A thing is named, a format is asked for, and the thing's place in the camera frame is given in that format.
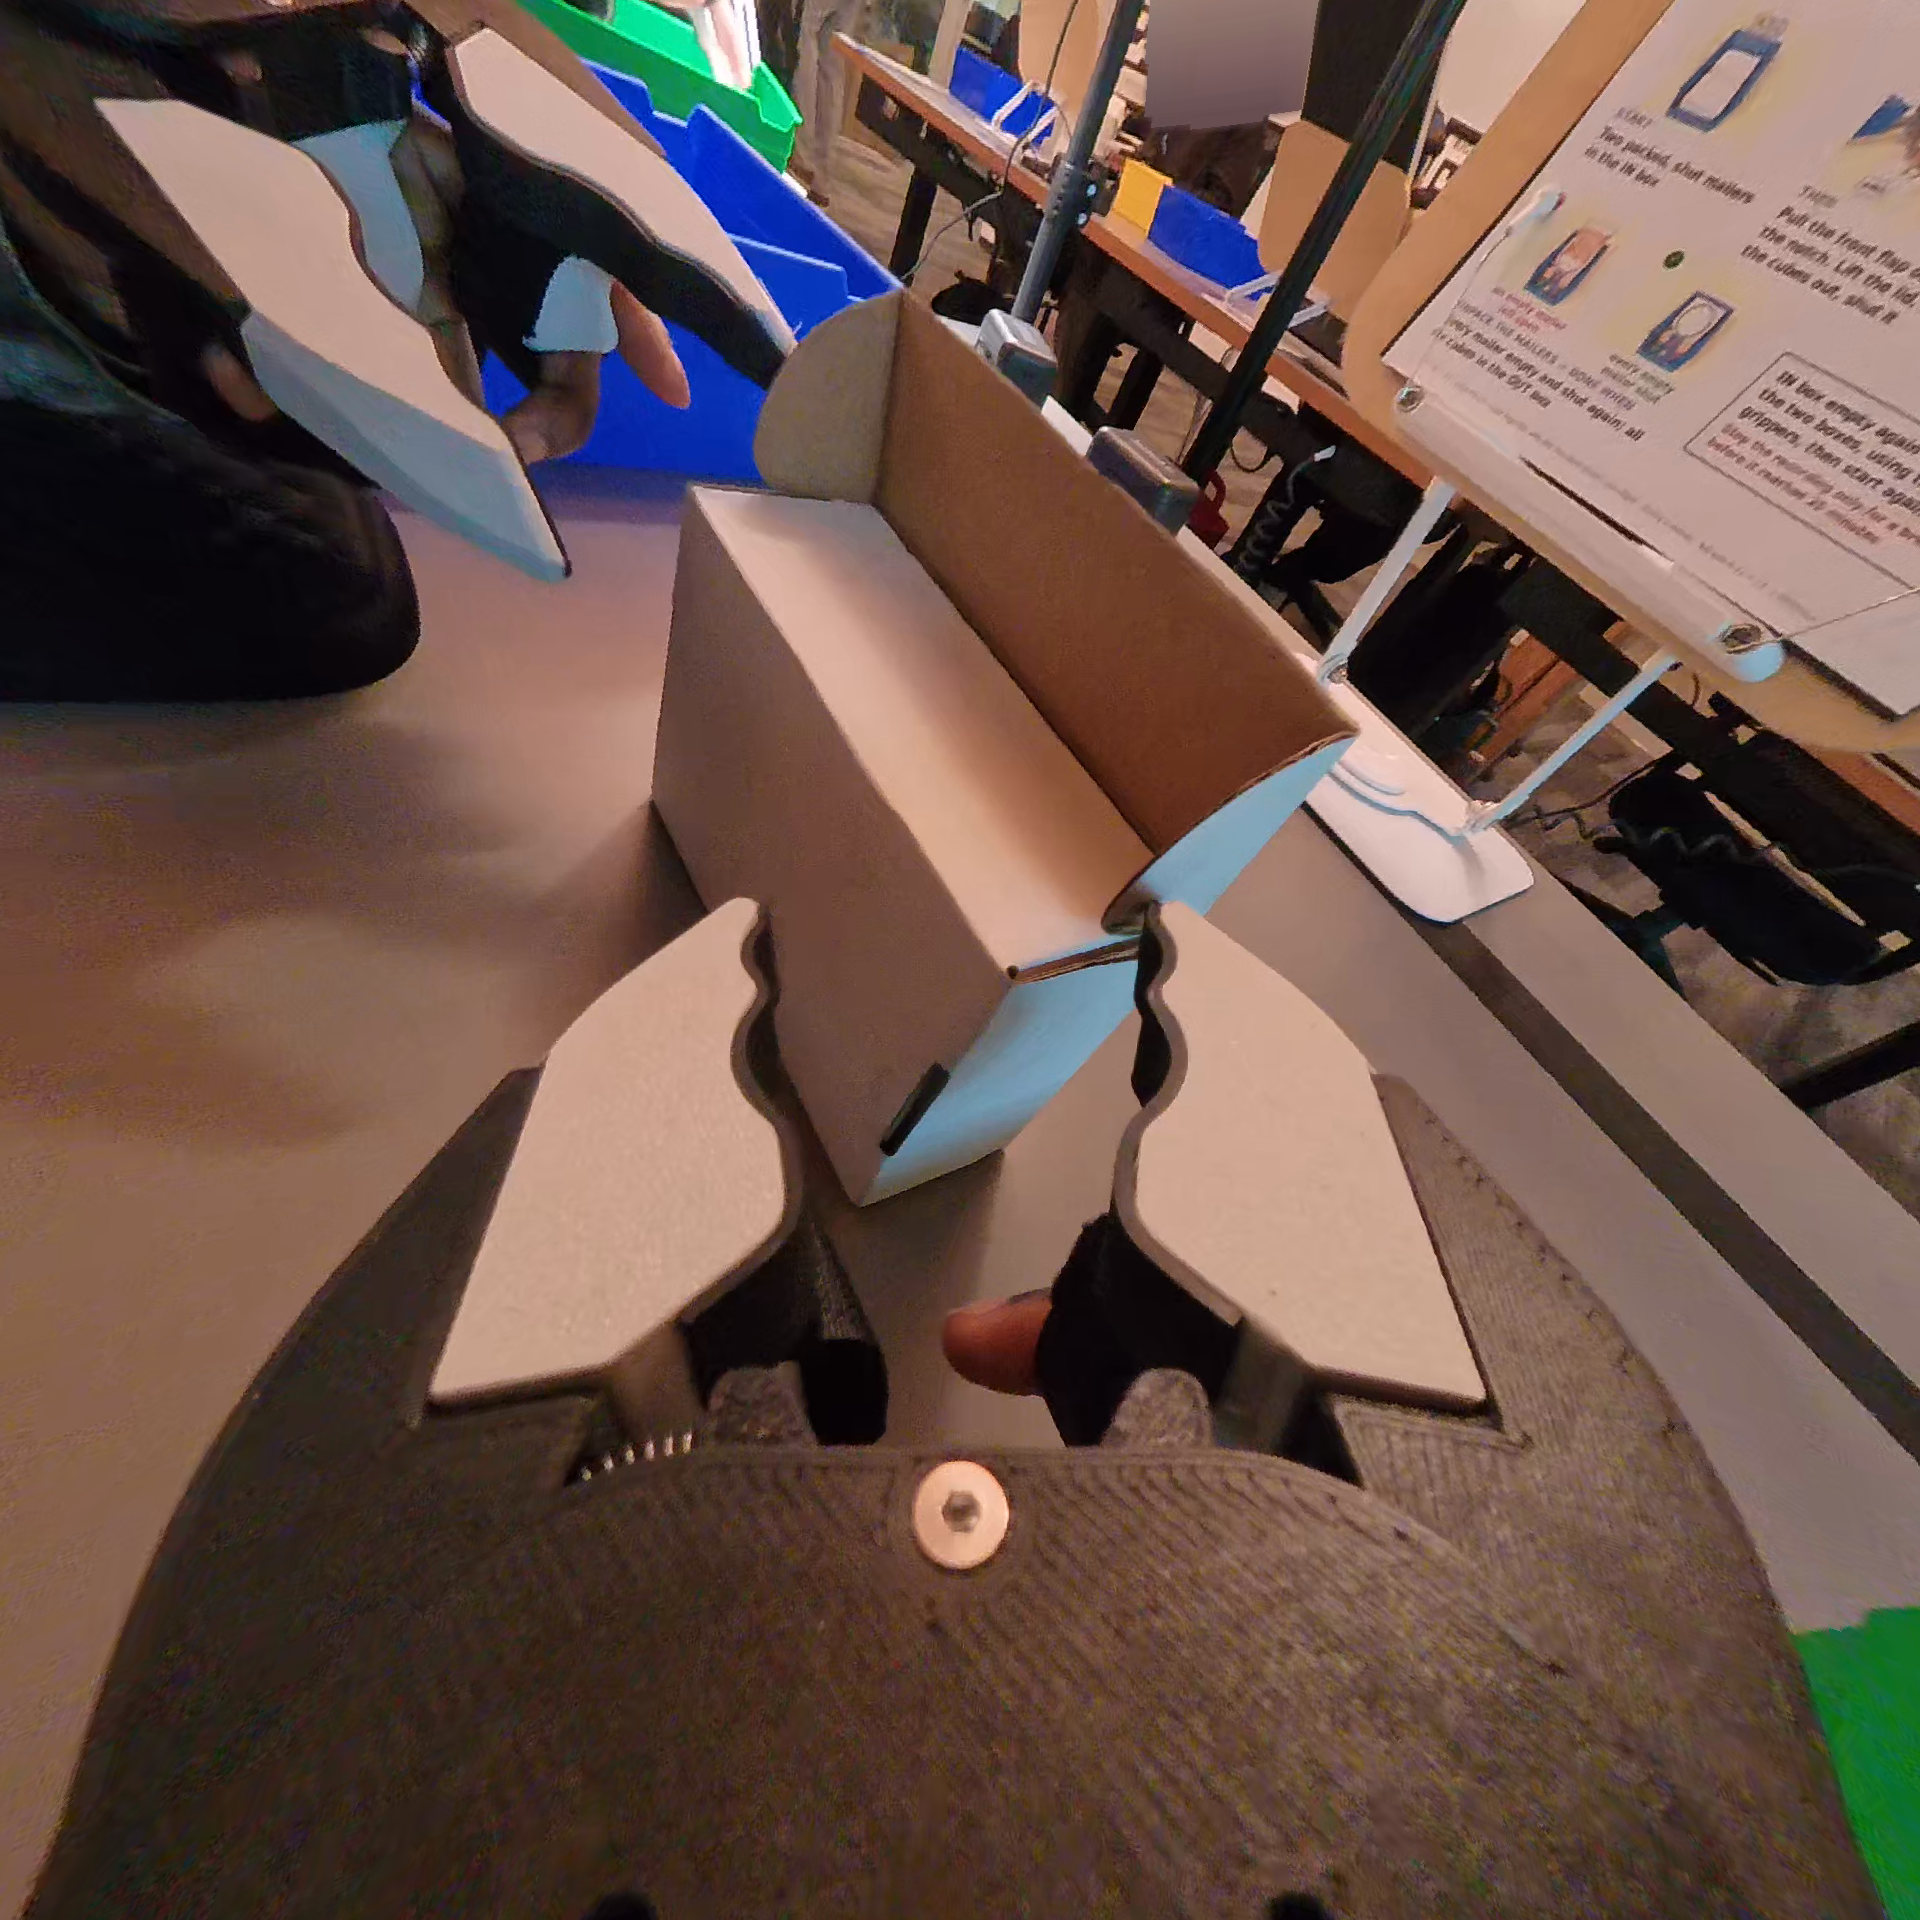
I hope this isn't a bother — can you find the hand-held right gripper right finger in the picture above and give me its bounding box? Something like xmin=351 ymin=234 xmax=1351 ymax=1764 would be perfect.
xmin=1112 ymin=897 xmax=1490 ymax=1446

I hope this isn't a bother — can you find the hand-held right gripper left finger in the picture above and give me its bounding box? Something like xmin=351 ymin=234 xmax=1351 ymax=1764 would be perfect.
xmin=426 ymin=897 xmax=800 ymax=1440

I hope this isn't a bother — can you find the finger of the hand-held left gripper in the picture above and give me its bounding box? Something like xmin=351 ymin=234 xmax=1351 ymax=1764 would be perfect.
xmin=93 ymin=97 xmax=576 ymax=587
xmin=448 ymin=22 xmax=800 ymax=399

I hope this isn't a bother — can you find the white cardboard mailer box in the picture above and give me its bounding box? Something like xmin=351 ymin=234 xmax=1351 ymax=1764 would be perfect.
xmin=650 ymin=288 xmax=1361 ymax=1212

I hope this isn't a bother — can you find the person's left forearm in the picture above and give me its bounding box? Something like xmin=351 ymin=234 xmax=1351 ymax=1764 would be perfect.
xmin=0 ymin=0 xmax=248 ymax=454

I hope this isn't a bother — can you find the wooden background desk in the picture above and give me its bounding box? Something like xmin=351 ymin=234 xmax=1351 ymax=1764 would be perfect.
xmin=830 ymin=31 xmax=1920 ymax=841

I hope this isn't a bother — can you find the grey desk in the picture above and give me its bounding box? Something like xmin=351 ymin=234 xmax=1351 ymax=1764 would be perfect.
xmin=0 ymin=393 xmax=1920 ymax=1920

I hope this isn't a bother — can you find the person's left hand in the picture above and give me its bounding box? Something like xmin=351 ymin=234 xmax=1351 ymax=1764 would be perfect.
xmin=503 ymin=281 xmax=695 ymax=466

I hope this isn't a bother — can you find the person's right hand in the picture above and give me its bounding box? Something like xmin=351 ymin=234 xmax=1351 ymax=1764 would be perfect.
xmin=942 ymin=1297 xmax=1055 ymax=1394

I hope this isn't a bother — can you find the blue plastic bin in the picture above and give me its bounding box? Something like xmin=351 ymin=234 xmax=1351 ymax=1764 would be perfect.
xmin=406 ymin=57 xmax=905 ymax=490

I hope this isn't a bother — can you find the small blue bin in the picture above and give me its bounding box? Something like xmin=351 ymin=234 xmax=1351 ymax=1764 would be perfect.
xmin=947 ymin=41 xmax=1055 ymax=126
xmin=1146 ymin=184 xmax=1272 ymax=297

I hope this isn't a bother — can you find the grey pole clamp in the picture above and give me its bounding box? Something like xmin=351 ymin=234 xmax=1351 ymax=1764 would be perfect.
xmin=976 ymin=307 xmax=1062 ymax=406

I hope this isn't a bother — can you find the grey metal pole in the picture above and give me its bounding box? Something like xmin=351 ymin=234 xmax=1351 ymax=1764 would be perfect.
xmin=1016 ymin=0 xmax=1153 ymax=324

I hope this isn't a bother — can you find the black office chair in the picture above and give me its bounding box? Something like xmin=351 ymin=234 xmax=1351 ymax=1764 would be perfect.
xmin=1603 ymin=744 xmax=1920 ymax=1114

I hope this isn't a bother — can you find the dark pole clamp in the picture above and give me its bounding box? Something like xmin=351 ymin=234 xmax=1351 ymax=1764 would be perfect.
xmin=1088 ymin=424 xmax=1203 ymax=537

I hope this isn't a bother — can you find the brown cardboard panel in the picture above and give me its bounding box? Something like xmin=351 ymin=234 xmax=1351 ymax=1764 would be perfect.
xmin=1257 ymin=113 xmax=1418 ymax=284

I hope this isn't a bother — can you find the black tripod pole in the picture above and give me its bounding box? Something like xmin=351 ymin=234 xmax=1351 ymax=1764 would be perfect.
xmin=1182 ymin=0 xmax=1474 ymax=482

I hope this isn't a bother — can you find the instruction sheet on stand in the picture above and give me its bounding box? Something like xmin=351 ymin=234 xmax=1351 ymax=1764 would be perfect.
xmin=1339 ymin=0 xmax=1920 ymax=760

